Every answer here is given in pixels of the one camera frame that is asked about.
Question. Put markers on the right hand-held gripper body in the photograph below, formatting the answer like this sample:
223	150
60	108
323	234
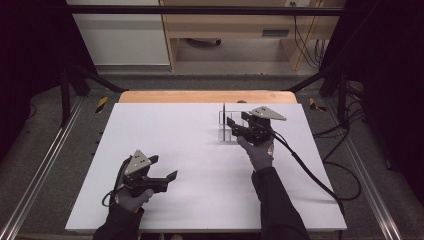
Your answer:
258	128

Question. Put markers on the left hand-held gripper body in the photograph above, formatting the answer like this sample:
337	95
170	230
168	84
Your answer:
143	178

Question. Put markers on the clear acrylic organizer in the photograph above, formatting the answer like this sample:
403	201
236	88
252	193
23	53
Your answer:
221	128

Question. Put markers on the person's left hand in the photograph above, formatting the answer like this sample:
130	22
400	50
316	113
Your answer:
131	200

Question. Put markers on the person's right hand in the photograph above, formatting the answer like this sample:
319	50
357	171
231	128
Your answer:
260	155

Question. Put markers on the white board sheet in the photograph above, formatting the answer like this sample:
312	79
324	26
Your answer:
200	186

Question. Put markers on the wooden table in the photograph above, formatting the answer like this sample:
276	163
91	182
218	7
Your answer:
200	97

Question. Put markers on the yellow clamp right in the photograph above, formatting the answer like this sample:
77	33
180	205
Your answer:
313	104

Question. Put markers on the yellow clamp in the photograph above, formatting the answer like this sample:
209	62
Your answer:
313	104
102	104

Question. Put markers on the yellow clamp left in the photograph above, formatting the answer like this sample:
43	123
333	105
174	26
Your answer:
102	104

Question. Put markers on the light wooden desk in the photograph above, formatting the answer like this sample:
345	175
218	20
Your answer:
230	25

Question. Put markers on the white cabinet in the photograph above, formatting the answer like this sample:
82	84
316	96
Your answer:
123	40

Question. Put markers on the black curtain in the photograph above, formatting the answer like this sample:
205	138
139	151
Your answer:
390	83
30	50

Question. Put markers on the black metal frame stand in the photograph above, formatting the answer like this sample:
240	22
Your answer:
65	96
342	100

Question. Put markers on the aluminium floor rail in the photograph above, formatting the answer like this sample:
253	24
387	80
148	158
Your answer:
43	160
366	180

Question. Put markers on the black horizontal frame bar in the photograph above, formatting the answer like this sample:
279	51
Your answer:
200	10

